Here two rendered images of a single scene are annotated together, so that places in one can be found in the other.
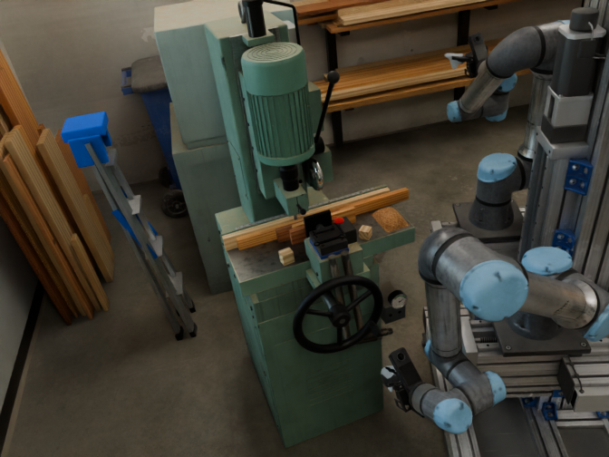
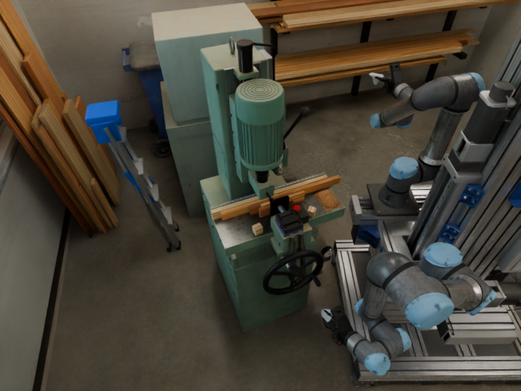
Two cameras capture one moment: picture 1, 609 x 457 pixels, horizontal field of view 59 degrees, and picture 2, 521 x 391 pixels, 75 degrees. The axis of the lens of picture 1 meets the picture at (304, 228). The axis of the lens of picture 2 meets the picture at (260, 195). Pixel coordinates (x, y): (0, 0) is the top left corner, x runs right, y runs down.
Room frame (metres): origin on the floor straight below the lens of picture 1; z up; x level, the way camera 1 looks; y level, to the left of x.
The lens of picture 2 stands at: (0.36, 0.13, 2.10)
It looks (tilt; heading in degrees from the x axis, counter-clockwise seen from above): 46 degrees down; 355
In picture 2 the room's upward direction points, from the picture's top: 2 degrees counter-clockwise
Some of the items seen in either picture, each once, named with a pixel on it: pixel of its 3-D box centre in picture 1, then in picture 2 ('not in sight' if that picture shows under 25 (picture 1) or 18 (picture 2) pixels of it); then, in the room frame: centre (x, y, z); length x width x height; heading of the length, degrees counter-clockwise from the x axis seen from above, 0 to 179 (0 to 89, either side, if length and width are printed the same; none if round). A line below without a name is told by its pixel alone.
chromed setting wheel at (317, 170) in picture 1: (314, 173); (276, 164); (1.62, -0.06, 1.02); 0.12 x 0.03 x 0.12; 16
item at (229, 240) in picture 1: (309, 218); (271, 196); (1.50, -0.02, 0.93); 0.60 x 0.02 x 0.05; 106
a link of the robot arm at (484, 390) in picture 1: (475, 388); (390, 339); (0.80, -0.36, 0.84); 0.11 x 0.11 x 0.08; 20
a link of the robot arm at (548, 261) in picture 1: (546, 276); (440, 262); (1.01, -0.60, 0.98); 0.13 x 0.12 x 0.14; 20
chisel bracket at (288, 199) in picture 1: (291, 196); (261, 184); (1.48, 0.03, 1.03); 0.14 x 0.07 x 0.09; 16
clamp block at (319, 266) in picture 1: (333, 255); (291, 230); (1.29, -0.08, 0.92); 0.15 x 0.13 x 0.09; 106
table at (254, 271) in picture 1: (324, 251); (282, 222); (1.37, -0.06, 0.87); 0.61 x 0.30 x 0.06; 106
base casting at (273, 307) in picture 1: (290, 245); (254, 209); (1.58, 0.06, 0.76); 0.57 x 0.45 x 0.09; 16
